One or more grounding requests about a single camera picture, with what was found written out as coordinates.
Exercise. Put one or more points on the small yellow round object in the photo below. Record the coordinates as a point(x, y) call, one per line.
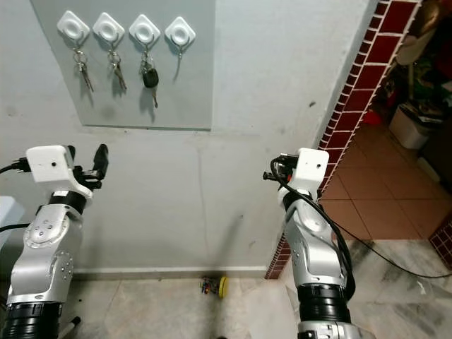
point(223, 286)

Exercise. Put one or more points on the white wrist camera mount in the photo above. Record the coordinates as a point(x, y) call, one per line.
point(49, 162)
point(312, 168)

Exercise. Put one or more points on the grey wall board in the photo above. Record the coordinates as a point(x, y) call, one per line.
point(183, 92)

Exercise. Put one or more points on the white diamond wall hook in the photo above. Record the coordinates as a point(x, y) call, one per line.
point(109, 29)
point(145, 32)
point(180, 32)
point(73, 27)

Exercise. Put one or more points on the white plastic bin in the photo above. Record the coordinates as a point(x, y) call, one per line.
point(409, 131)

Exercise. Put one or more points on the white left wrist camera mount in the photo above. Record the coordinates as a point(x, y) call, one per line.
point(49, 162)

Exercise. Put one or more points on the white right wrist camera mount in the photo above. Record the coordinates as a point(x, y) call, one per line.
point(312, 168)

